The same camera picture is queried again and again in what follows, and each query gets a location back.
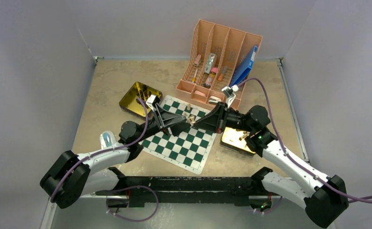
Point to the gold tin with dark pieces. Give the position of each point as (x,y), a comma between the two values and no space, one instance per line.
(130,104)

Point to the white stapler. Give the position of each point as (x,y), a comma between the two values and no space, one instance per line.
(213,100)

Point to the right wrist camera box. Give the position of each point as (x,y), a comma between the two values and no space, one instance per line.
(230,94)

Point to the green white chess board mat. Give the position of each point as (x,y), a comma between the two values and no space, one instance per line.
(190,149)

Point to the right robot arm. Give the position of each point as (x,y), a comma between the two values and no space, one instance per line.
(321,196)

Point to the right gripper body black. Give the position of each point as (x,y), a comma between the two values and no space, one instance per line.
(233,119)

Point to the pink capped bottle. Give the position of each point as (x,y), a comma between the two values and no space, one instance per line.
(211,76)

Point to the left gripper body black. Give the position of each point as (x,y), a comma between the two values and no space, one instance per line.
(163,130)

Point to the grey box in organizer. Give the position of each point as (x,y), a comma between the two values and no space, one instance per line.
(211,60)

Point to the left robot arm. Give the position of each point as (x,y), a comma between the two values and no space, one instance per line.
(66,179)

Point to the pink desk organizer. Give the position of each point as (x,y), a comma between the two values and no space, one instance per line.
(229,44)

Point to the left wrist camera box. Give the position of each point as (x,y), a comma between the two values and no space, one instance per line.
(152,101)

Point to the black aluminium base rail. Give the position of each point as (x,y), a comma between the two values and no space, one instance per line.
(239,191)

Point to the gold tin with white pieces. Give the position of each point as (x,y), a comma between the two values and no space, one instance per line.
(234,140)

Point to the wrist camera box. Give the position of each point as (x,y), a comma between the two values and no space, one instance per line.
(230,94)
(152,101)

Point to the white blue round disc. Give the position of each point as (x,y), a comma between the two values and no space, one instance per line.
(107,139)

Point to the blue folder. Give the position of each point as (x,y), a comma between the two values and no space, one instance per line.
(242,71)

